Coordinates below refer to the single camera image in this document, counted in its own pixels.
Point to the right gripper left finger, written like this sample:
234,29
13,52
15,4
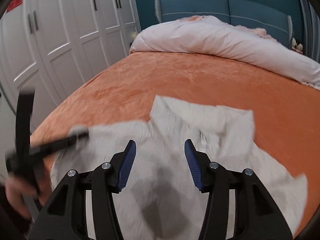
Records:
64,214

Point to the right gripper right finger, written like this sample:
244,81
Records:
257,215

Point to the cream white quilted jacket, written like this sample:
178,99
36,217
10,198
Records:
160,200

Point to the person's left hand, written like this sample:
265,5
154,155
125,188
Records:
15,189

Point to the orange velvet bed cover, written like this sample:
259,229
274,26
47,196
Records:
286,113

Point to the white panelled wardrobe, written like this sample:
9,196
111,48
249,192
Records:
56,46

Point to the plush toy beside bed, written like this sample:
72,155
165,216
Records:
296,46

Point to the pale pink rolled duvet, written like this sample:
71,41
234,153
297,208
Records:
214,37

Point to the grey blue curtain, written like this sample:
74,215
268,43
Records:
311,30

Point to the teal upholstered headboard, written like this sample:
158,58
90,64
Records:
235,12

